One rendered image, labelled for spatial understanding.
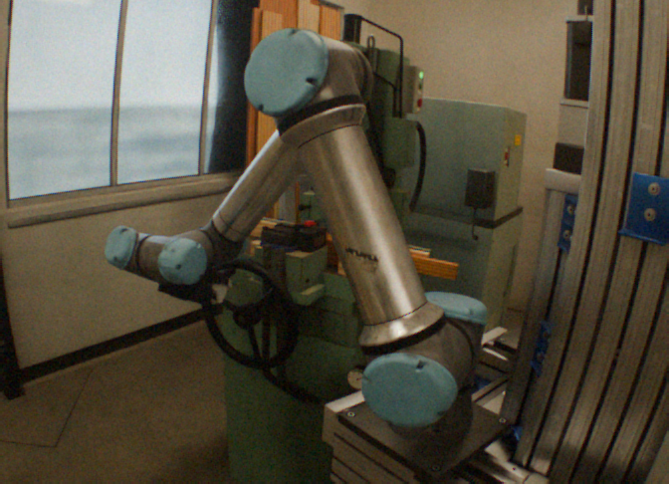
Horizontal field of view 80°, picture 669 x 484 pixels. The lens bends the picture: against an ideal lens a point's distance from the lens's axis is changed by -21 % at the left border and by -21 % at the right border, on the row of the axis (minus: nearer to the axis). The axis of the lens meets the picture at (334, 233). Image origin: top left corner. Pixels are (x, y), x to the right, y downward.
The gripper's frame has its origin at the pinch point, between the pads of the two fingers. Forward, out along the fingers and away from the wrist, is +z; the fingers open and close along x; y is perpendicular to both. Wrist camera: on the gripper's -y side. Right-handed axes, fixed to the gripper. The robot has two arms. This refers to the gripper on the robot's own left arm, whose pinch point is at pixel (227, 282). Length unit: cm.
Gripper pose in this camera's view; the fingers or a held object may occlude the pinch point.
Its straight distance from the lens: 114.1
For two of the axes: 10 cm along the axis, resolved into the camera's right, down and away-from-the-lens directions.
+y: -2.1, 9.5, -2.5
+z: 4.0, 3.2, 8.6
